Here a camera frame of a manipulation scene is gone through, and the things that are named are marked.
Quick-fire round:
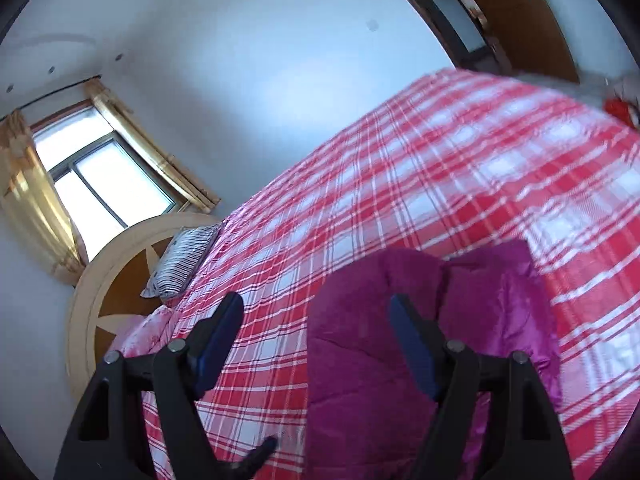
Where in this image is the purple down jacket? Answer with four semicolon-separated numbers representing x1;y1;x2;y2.
304;239;563;480

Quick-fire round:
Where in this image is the yellow curtain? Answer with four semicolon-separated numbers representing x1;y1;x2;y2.
85;79;221;211
0;109;90;286

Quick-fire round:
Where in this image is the red cloth item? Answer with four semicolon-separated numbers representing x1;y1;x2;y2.
602;97;640;127

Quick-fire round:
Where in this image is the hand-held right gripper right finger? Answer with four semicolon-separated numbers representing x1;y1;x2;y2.
389;294;576;480

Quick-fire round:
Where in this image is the striped pillow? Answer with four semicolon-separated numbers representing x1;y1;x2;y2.
140;222;223;302

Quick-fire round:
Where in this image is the dark curtain rod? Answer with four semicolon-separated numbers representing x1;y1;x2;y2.
15;76;102;111

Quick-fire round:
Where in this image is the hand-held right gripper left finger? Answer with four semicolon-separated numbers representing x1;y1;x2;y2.
52;291;246;480

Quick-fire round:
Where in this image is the cream wooden headboard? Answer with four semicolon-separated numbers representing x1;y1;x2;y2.
65;212;221;401

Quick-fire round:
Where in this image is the window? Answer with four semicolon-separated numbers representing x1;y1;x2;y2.
32;105;186;261

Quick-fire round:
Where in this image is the pink folded quilt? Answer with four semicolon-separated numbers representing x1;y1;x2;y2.
107;305;176;361

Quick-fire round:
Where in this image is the red plaid bed sheet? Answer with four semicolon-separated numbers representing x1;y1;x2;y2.
107;67;640;480

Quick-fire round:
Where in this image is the dark door frame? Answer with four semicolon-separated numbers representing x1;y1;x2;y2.
370;0;513;75

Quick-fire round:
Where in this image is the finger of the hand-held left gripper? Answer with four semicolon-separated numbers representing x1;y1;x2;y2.
220;436;279;480

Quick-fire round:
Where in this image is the brown wooden door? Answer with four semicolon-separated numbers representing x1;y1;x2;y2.
440;0;581;83

